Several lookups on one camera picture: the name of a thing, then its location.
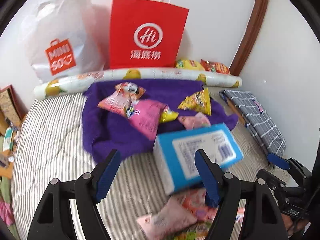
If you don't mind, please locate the pink yellow snack packet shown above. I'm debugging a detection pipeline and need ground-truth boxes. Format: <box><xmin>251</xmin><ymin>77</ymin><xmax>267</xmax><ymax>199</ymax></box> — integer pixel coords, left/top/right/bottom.
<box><xmin>124</xmin><ymin>99</ymin><xmax>179</xmax><ymax>141</ymax></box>

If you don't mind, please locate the red Haidilao paper bag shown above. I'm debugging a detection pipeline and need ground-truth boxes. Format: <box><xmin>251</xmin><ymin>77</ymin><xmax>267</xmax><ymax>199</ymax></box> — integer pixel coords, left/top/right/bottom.
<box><xmin>109</xmin><ymin>0</ymin><xmax>189</xmax><ymax>69</ymax></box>

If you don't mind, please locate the brown wooden door frame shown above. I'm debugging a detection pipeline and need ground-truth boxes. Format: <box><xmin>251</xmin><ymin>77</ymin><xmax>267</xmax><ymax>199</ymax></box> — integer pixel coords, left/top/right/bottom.
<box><xmin>229</xmin><ymin>0</ymin><xmax>269</xmax><ymax>76</ymax></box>

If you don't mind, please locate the yellow chips bag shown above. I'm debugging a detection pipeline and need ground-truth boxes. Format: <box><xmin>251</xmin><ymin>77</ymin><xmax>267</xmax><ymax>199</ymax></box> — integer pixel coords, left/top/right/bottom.
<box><xmin>175</xmin><ymin>59</ymin><xmax>204</xmax><ymax>71</ymax></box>

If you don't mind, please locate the white Miniso plastic bag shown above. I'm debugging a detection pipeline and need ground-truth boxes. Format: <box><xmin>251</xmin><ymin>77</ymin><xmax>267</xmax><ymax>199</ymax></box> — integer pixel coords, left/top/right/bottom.
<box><xmin>25</xmin><ymin>0</ymin><xmax>104</xmax><ymax>83</ymax></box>

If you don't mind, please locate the blue tissue box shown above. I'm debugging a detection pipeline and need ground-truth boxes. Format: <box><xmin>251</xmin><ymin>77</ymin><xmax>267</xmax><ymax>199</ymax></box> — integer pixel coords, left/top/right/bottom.
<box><xmin>153</xmin><ymin>123</ymin><xmax>244</xmax><ymax>196</ymax></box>

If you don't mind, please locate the striped quilted mattress cover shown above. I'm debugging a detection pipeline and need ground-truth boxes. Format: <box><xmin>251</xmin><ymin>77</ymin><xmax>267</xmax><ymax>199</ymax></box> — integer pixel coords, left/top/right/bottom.
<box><xmin>11</xmin><ymin>86</ymin><xmax>291</xmax><ymax>240</ymax></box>

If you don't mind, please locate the strawberry candy bag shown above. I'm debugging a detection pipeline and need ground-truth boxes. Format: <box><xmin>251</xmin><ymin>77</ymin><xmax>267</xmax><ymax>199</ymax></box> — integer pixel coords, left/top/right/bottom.
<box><xmin>136</xmin><ymin>188</ymin><xmax>217</xmax><ymax>239</ymax></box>

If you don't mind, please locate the green snack packet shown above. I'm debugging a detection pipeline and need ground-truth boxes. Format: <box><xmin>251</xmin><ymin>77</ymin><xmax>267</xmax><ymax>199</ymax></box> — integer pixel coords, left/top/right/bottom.
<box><xmin>172</xmin><ymin>222</ymin><xmax>212</xmax><ymax>240</ymax></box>

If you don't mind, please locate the right hand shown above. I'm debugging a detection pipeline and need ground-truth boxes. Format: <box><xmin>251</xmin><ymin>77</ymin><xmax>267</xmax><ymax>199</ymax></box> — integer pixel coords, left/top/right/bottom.
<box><xmin>281</xmin><ymin>214</ymin><xmax>309</xmax><ymax>238</ymax></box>

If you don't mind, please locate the grey checked fabric bundle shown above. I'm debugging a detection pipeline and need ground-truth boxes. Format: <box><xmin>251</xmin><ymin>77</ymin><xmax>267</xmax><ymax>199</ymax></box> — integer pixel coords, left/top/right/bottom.
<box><xmin>219</xmin><ymin>89</ymin><xmax>286</xmax><ymax>157</ymax></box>

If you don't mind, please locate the orange chips bag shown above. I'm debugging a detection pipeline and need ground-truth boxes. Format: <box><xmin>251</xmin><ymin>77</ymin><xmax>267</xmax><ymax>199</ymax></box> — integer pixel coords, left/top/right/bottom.
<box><xmin>200</xmin><ymin>60</ymin><xmax>230</xmax><ymax>75</ymax></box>

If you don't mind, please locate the purple towel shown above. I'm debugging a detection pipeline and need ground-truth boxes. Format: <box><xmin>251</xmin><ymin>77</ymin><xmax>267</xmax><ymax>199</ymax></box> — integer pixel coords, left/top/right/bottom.
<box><xmin>81</xmin><ymin>79</ymin><xmax>239</xmax><ymax>164</ymax></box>

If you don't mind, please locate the panda print snack packet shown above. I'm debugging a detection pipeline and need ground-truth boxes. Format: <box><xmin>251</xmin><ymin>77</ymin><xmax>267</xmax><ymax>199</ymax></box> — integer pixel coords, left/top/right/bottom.
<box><xmin>98</xmin><ymin>82</ymin><xmax>145</xmax><ymax>117</ymax></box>

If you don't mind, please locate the pink bear snack packet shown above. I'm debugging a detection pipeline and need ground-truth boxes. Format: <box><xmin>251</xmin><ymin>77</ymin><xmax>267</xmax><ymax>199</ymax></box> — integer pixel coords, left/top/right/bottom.
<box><xmin>178</xmin><ymin>112</ymin><xmax>211</xmax><ymax>130</ymax></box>

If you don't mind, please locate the lemon print paper roll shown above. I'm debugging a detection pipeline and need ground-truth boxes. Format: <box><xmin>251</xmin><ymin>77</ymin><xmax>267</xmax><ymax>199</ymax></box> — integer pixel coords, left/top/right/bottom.
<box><xmin>34</xmin><ymin>67</ymin><xmax>242</xmax><ymax>100</ymax></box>

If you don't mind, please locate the yellow triangle snack packet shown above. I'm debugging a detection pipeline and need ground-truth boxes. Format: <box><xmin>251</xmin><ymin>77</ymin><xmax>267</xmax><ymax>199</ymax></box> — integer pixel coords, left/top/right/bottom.
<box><xmin>178</xmin><ymin>88</ymin><xmax>212</xmax><ymax>116</ymax></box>

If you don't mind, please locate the wooden bedside table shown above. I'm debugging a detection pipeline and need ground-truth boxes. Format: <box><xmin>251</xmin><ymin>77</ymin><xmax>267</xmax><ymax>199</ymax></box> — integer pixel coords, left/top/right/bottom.
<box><xmin>1</xmin><ymin>114</ymin><xmax>27</xmax><ymax>179</ymax></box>

